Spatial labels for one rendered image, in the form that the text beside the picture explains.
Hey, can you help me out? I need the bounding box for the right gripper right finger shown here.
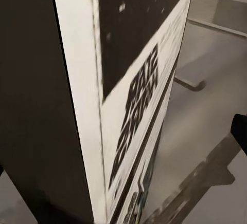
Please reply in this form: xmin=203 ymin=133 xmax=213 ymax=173
xmin=231 ymin=114 xmax=247 ymax=155

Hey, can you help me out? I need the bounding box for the poster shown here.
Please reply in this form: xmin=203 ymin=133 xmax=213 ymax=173
xmin=0 ymin=0 xmax=191 ymax=224

